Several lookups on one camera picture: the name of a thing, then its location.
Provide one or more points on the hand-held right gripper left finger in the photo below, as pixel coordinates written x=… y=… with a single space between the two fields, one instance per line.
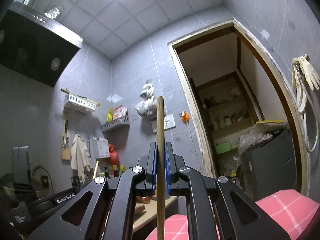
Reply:
x=155 y=180

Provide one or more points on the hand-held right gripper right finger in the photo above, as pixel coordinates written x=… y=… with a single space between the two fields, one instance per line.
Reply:
x=168 y=177

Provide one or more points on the single round wooden chopstick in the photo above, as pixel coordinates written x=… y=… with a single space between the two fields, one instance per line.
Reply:
x=160 y=120

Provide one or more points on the curved metal faucet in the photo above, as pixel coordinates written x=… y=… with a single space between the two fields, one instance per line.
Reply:
x=52 y=185

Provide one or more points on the beige kitchen counter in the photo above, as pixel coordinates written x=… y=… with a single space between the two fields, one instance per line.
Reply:
x=150 y=212

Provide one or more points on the row of sauce bottles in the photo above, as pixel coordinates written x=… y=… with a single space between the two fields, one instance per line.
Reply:
x=115 y=171

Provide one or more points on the metal wok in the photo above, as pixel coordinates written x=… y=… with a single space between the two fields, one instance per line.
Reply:
x=6 y=192

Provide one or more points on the red plastic bag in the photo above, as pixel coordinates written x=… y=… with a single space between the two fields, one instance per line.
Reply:
x=113 y=155

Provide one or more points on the wooden knife holder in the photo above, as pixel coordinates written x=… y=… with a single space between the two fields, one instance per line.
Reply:
x=65 y=153

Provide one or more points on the white hanging towel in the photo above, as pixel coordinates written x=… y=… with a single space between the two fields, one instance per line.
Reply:
x=78 y=152

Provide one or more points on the green box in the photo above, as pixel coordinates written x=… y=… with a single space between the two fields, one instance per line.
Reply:
x=223 y=148

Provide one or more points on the clear plastic bag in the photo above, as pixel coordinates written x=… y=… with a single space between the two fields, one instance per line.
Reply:
x=147 y=107

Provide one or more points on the wooden pantry shelf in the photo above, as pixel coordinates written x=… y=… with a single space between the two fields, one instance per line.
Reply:
x=225 y=129

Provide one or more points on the red and white snack packet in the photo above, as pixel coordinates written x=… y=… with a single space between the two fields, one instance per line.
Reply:
x=120 y=112

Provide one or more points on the pale green jar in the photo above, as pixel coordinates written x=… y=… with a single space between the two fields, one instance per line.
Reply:
x=220 y=121

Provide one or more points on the yellow snack packet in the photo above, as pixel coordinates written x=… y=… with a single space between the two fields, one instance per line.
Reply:
x=110 y=116

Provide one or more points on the small white plastic bag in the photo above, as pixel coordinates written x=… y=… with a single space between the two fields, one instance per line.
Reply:
x=147 y=91

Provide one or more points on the clear plastic sheeting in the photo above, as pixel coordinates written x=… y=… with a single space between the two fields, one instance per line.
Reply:
x=252 y=140

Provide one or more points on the grey cabinet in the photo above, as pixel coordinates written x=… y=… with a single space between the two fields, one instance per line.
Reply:
x=270 y=165

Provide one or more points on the cushion with yellow trim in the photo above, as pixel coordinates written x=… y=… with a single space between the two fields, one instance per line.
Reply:
x=270 y=126

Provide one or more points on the pink checked tablecloth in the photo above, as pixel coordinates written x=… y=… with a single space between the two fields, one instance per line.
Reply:
x=282 y=217

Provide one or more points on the black range hood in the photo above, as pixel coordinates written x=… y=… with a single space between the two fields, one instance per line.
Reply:
x=32 y=50

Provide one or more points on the white wall socket panel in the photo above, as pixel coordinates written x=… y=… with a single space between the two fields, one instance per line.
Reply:
x=169 y=122

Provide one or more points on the white wall box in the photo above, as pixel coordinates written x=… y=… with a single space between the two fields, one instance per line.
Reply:
x=101 y=148

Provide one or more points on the orange wall plug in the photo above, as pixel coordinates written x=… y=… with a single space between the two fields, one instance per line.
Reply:
x=185 y=117

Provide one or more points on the grey wall rack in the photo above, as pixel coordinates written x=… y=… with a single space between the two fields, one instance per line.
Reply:
x=116 y=124

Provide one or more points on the white wall rack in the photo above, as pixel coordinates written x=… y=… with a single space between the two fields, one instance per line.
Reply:
x=80 y=103

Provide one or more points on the worn door frame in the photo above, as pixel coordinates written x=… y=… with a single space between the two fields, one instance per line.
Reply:
x=301 y=160

